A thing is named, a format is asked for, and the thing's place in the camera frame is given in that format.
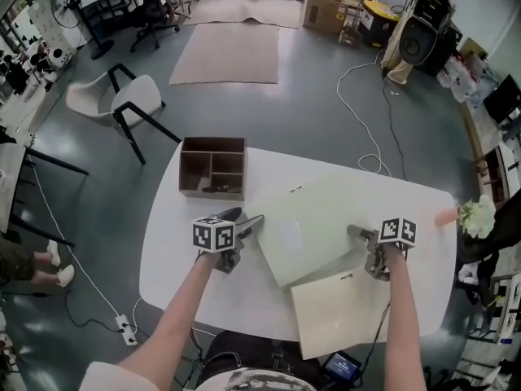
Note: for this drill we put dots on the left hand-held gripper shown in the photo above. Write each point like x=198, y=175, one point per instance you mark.
x=213, y=234

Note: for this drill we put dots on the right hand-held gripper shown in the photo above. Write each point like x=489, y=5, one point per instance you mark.
x=397, y=232

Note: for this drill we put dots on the light green box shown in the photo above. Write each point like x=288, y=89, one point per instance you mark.
x=317, y=218

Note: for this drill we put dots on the cream box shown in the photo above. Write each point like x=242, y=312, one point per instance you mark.
x=346, y=316

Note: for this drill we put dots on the person's left forearm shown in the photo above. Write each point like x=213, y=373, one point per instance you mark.
x=179, y=312

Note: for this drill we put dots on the person's right forearm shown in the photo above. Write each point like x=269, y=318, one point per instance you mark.
x=403, y=320

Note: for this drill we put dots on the black pen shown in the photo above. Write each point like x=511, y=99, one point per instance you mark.
x=220, y=188

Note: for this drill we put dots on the brown wooden desk organizer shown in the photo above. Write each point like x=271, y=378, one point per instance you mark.
x=195, y=169

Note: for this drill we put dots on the pink vase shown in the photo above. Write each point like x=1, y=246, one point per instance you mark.
x=445, y=217

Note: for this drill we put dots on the white flower bouquet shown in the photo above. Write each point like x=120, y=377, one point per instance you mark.
x=478, y=216

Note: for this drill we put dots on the black mesh office chair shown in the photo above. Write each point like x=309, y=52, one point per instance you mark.
x=488, y=242

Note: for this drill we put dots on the person's black trousers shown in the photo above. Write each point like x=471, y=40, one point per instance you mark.
x=260, y=348

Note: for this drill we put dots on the black screen device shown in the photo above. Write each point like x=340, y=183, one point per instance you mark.
x=341, y=367

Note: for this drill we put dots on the white power strip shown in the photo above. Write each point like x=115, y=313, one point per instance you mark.
x=126, y=330

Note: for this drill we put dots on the person's patterned white shirt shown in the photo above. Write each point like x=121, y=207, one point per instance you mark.
x=244, y=381

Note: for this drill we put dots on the white shell chair black legs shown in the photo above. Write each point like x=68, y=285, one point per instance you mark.
x=134, y=96

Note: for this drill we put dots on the beige floor rug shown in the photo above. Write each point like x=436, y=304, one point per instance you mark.
x=228, y=55

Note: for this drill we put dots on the cluster of plastic jugs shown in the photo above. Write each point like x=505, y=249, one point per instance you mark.
x=460, y=80

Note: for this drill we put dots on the black monitor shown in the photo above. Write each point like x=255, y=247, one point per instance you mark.
x=502, y=98

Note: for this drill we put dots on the black speaker cabinet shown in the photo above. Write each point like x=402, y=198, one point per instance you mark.
x=443, y=55

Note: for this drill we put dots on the long tan door mat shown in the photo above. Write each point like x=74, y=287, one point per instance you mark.
x=244, y=10

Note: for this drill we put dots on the black bin yellow lid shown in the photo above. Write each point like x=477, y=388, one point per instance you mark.
x=380, y=23

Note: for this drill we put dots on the large cardboard box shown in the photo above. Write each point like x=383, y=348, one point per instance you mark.
x=323, y=4

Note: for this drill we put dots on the grey side table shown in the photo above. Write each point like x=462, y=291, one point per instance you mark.
x=10, y=177

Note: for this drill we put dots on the black pedestal fan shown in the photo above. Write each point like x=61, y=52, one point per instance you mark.
x=67, y=6

